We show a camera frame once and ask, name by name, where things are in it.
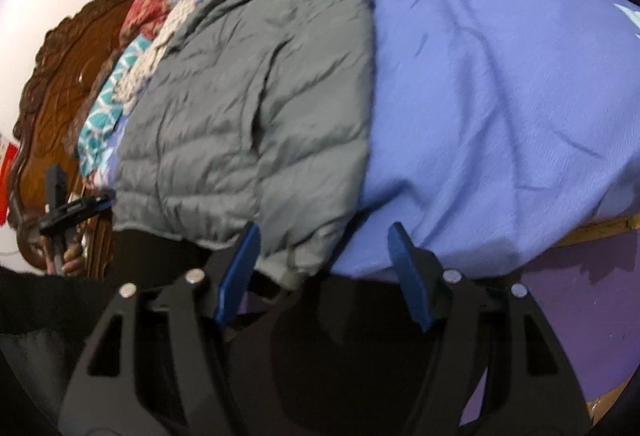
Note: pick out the person's left hand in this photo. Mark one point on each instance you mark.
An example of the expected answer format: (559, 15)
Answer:
(76, 257)

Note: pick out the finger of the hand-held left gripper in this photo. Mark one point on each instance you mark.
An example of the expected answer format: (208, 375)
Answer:
(55, 183)
(97, 204)

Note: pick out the red wall poster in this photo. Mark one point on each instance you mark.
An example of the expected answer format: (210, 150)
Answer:
(4, 181)

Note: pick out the person's left forearm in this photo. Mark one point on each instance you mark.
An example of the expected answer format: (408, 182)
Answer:
(42, 301)

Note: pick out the blue bed sheet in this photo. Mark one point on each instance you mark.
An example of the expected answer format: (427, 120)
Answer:
(490, 106)

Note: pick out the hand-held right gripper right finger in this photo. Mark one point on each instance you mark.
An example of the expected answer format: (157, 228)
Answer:
(409, 273)

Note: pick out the wooden bed frame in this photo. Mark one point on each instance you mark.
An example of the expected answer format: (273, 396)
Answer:
(607, 227)

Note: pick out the grey puffer jacket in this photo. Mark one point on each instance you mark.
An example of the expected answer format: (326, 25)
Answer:
(240, 106)

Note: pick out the person's dark pants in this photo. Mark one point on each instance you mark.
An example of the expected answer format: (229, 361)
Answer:
(340, 321)

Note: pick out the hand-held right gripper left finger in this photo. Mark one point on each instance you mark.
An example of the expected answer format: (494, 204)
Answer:
(239, 273)

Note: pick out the teal patterned cloth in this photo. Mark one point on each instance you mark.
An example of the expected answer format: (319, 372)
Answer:
(102, 116)

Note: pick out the carved wooden headboard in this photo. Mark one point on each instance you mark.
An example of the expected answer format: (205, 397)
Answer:
(55, 81)

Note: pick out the purple bed skirt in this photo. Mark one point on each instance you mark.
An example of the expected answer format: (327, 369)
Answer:
(585, 306)

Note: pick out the beige crochet cloth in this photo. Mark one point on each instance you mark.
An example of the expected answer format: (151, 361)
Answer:
(150, 58)

